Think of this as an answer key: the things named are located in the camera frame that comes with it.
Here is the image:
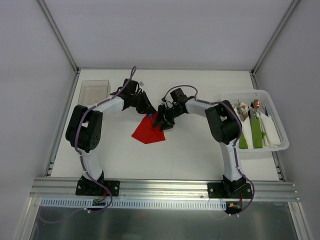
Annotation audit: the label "red paper napkin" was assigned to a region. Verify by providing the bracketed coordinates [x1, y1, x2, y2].
[131, 112, 166, 144]

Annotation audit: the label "clear plastic box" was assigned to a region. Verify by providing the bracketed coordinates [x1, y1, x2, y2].
[77, 80, 111, 106]

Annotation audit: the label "right white napkin rolls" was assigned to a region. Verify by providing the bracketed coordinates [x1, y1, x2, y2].
[259, 112, 281, 148]

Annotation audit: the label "white plastic basket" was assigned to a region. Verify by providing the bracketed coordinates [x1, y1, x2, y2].
[221, 89, 289, 153]

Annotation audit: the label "white napkin roll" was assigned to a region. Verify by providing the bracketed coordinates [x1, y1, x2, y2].
[236, 102, 254, 150]

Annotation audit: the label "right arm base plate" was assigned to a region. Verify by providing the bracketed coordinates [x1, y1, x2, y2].
[207, 182, 253, 199]

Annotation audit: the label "aluminium front rail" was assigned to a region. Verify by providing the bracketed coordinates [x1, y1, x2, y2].
[29, 177, 301, 202]

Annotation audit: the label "left green napkin roll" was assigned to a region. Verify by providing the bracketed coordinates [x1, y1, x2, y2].
[238, 133, 248, 150]

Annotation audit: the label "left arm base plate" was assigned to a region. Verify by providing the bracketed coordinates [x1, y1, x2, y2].
[75, 178, 121, 197]

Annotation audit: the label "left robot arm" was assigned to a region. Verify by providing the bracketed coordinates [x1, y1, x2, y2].
[65, 78, 156, 195]

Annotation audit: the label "copper spoon in basket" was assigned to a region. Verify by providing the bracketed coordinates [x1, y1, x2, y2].
[252, 99, 261, 111]

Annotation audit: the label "white slotted cable duct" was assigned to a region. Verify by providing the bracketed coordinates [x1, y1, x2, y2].
[40, 197, 227, 211]

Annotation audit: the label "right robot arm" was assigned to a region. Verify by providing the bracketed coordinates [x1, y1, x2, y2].
[152, 86, 247, 198]

